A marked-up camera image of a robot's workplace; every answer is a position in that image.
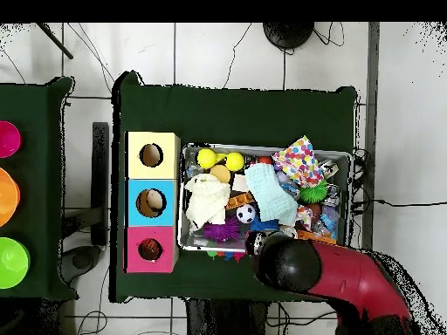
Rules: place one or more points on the purple spiky toy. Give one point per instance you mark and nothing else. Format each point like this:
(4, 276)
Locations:
(221, 230)

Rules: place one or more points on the black round stand base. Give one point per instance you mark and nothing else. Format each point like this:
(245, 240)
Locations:
(288, 35)

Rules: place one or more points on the orange plastic bowl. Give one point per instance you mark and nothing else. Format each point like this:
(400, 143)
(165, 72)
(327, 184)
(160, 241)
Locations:
(7, 197)

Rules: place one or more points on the blue spiky toy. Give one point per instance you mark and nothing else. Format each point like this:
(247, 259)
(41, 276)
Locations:
(263, 225)

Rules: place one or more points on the dark grey rounded base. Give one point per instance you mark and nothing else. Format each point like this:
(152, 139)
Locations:
(82, 260)

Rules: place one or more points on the cream knitted cloth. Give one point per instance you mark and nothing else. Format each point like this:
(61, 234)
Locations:
(207, 200)

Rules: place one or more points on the colourful polka dot cloth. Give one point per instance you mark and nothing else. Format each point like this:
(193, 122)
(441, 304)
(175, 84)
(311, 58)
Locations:
(300, 160)

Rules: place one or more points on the orange striped tiger plush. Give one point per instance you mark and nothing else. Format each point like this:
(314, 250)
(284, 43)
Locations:
(150, 248)

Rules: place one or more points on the black pole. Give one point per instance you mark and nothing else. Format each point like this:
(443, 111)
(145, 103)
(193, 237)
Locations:
(56, 41)

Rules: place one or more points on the green plastic bowl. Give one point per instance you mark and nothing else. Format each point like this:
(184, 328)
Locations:
(12, 263)

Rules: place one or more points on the yellow tennis ball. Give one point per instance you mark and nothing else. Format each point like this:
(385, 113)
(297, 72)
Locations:
(206, 158)

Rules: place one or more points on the wooden box with three holes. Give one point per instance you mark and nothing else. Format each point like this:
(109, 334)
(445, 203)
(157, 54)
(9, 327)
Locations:
(167, 167)

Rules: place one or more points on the dark green tablecloth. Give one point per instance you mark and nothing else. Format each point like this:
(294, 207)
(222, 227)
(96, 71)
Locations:
(244, 115)

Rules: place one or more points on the smooth yellow ball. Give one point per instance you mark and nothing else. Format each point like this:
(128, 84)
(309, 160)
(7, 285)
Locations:
(234, 161)

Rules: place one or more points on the small soccer ball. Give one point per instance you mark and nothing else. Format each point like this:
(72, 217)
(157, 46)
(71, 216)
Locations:
(246, 213)

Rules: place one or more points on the shallow mesh bin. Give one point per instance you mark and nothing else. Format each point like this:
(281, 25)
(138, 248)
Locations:
(344, 167)

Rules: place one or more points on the pink plastic bowl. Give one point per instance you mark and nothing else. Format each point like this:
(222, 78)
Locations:
(8, 139)

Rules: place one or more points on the orange round foam disc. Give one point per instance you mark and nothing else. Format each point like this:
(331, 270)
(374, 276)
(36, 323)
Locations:
(221, 171)

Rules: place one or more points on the orange toy brick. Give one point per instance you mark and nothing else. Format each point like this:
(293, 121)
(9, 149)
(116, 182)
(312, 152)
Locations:
(314, 236)
(240, 201)

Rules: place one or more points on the mint green cloth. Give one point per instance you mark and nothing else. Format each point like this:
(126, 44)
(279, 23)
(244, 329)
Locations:
(270, 195)

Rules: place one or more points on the dark green cloth side table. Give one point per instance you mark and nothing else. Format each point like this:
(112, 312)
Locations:
(38, 195)

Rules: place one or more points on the black upright panel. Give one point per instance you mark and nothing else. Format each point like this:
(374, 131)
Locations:
(100, 174)

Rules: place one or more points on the plain wooden block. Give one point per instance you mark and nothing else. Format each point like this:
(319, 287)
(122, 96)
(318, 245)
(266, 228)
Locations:
(240, 183)

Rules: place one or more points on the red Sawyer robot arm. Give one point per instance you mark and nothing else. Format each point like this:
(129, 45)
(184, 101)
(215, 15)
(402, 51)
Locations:
(349, 275)

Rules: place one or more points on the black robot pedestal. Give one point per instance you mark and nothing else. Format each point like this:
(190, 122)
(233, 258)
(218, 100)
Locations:
(227, 321)

